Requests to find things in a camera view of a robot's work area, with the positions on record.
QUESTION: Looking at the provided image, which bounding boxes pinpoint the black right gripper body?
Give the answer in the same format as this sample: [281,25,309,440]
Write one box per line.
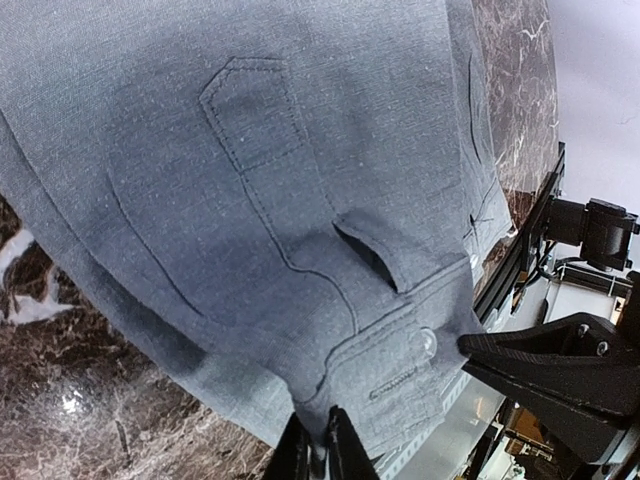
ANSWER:
[457,312,640,464]

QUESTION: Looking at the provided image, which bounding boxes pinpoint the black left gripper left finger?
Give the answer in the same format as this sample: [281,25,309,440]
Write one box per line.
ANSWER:
[262,413,310,480]

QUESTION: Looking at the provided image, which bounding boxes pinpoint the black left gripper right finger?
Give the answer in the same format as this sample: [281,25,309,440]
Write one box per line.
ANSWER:
[327,406,380,480]

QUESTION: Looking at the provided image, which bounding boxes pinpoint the grey long sleeve shirt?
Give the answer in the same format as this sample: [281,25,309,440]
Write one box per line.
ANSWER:
[1,1,512,456]

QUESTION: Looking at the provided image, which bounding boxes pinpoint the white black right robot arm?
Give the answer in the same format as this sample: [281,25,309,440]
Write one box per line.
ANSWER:
[458,199,639,465]

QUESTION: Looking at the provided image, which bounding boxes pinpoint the white slotted cable duct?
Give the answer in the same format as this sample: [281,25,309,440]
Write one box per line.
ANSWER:
[373,371,471,480]

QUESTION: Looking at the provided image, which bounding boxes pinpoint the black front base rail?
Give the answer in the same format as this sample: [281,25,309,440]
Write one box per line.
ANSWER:
[474,142,566,327]

